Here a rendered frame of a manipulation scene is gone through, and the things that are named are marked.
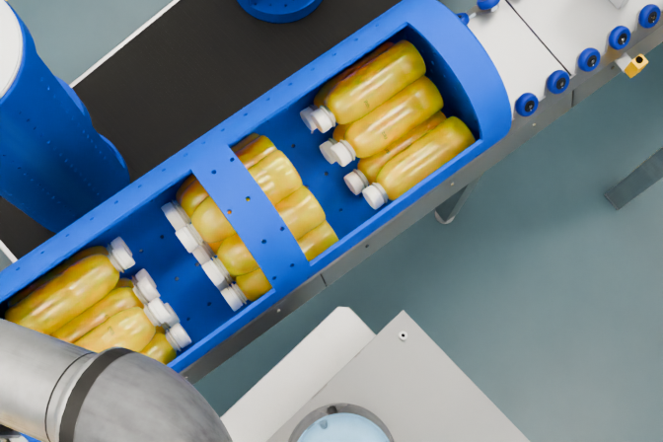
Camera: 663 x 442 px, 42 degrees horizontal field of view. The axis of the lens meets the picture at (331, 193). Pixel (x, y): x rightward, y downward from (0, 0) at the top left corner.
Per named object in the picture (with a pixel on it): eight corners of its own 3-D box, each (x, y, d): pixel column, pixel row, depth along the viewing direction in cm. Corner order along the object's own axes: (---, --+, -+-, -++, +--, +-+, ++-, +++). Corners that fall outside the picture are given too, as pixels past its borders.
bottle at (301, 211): (331, 226, 138) (236, 296, 135) (311, 204, 143) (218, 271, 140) (316, 196, 133) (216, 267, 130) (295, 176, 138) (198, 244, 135)
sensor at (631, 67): (640, 71, 167) (650, 60, 163) (629, 79, 167) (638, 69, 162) (614, 41, 169) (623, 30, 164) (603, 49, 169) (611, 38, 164)
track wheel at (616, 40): (630, 23, 160) (623, 20, 162) (613, 36, 160) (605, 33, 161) (634, 42, 163) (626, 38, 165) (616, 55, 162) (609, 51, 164)
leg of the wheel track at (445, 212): (458, 216, 252) (502, 150, 191) (442, 228, 251) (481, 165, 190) (446, 200, 253) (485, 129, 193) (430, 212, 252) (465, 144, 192)
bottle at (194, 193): (262, 138, 144) (169, 201, 141) (263, 129, 137) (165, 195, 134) (287, 173, 144) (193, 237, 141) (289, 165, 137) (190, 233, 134)
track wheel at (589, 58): (600, 44, 159) (592, 41, 161) (581, 58, 158) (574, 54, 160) (604, 64, 162) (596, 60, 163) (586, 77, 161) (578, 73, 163)
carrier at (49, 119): (126, 237, 234) (133, 136, 241) (17, 129, 150) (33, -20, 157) (21, 236, 234) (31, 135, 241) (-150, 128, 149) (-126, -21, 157)
